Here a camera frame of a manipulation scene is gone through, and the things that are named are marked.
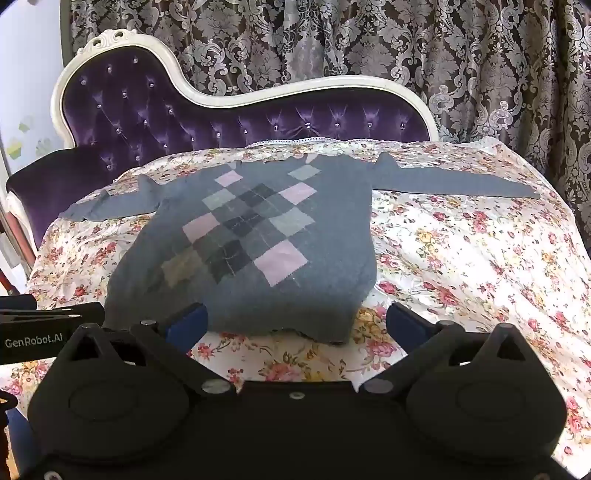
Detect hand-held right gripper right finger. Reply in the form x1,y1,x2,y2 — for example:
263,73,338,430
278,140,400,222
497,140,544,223
358,302,539,398

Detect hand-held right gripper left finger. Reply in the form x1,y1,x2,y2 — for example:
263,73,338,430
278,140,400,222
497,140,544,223
54,302,238,398

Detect grey argyle sweater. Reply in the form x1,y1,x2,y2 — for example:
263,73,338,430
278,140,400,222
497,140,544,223
60,152,541,345

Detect floral blanket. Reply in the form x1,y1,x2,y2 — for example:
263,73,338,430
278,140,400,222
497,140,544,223
0,137,591,476

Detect purple tufted sofa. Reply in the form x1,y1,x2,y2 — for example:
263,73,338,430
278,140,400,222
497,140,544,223
6,28,439,254

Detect damask patterned curtain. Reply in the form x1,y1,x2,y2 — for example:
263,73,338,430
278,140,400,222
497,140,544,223
69,0,591,259

